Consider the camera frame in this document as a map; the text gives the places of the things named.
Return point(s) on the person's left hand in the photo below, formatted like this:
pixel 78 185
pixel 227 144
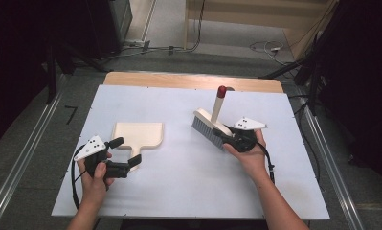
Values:
pixel 94 188

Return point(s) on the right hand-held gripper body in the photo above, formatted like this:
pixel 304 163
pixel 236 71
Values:
pixel 242 137

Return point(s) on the cream plastic dustpan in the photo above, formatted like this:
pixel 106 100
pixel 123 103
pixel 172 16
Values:
pixel 139 134

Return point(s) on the cream brush with grey bristles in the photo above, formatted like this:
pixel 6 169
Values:
pixel 207 123

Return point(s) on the aluminium floor rail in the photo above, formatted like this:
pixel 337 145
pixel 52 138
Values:
pixel 332 166
pixel 22 159

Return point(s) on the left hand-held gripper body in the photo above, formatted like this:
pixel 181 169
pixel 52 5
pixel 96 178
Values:
pixel 93 148

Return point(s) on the beige wooden frame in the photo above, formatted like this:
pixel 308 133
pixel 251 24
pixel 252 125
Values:
pixel 242 17

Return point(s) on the black cabinet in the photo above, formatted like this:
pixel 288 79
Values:
pixel 110 25

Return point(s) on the black stand legs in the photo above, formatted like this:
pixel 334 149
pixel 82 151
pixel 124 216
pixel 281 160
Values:
pixel 306 70
pixel 73 60

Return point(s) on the person's right hand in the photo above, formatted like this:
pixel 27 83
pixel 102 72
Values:
pixel 251 161

